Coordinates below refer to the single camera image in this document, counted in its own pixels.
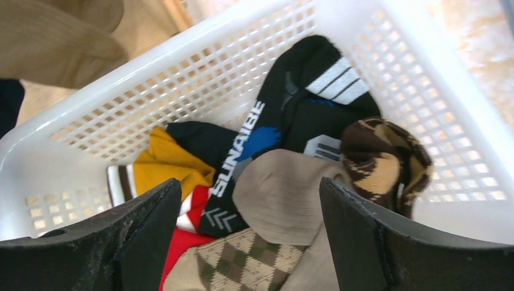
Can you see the yellow sock in basket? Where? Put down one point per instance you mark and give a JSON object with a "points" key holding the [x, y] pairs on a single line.
{"points": [[165, 159]]}

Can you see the wooden hanger rack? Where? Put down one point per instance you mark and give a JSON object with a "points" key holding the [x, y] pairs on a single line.
{"points": [[141, 28]]}

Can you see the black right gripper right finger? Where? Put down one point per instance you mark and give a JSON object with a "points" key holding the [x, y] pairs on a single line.
{"points": [[374, 248]]}

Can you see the white plastic laundry basket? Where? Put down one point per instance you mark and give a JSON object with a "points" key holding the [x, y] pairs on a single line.
{"points": [[53, 166]]}

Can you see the beige argyle sock in basket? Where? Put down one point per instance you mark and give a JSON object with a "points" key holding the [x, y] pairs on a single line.
{"points": [[285, 246]]}

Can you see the red sock in basket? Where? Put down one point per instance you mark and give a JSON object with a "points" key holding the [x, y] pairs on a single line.
{"points": [[186, 233]]}

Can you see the brown hanging sock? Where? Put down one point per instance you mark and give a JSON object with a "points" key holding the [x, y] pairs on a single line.
{"points": [[60, 43]]}

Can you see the black sock in basket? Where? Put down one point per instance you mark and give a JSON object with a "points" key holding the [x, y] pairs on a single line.
{"points": [[309, 96]]}

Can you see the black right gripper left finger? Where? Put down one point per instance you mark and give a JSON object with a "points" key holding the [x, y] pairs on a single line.
{"points": [[123, 248]]}

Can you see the navy white red hanging sock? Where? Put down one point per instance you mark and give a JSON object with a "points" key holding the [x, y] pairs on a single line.
{"points": [[12, 96]]}

